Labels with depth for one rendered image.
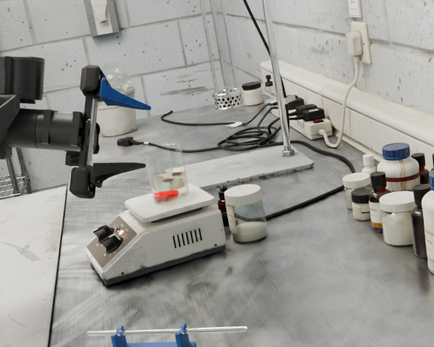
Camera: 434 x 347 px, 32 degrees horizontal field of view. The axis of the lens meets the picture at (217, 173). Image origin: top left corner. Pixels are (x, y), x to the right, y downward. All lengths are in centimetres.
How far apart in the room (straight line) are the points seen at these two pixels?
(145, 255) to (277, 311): 26
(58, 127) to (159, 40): 253
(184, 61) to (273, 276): 262
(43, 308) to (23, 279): 14
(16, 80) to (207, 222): 35
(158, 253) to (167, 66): 251
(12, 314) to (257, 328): 38
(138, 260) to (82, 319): 14
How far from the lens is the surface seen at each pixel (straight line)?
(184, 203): 115
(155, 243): 112
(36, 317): 109
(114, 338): 90
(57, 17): 356
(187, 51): 360
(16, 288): 122
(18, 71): 109
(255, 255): 114
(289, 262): 109
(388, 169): 117
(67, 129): 107
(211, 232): 115
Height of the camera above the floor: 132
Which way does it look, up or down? 15 degrees down
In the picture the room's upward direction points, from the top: 10 degrees counter-clockwise
